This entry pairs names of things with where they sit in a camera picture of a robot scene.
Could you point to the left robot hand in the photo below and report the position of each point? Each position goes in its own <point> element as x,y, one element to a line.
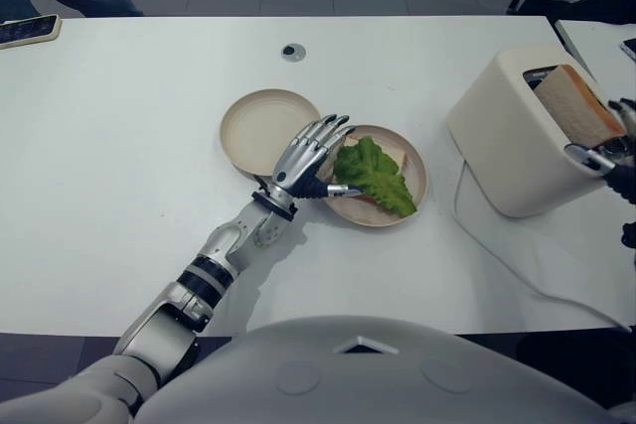
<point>300,156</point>

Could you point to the bread slice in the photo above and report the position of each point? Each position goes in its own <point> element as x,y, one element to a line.
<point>571,106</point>
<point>397,153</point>

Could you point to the beige plate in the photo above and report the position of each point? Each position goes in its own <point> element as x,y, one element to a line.
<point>258,128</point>
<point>358,213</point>

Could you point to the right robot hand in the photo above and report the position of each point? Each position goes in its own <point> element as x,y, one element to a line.
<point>623,171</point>

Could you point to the cream toaster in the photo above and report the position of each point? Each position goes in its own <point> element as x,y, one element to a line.
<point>502,126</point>

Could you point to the black smartphone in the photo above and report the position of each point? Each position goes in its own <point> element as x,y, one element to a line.
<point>629,47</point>

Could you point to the robot body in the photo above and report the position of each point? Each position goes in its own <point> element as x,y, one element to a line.
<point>377,379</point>

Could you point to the green lettuce leaf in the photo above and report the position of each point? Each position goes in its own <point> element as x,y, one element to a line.
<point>375,173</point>

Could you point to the smartphone in cream case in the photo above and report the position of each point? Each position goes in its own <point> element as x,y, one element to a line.
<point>27,29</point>

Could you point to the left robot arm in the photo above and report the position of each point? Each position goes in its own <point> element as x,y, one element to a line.
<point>208,270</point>

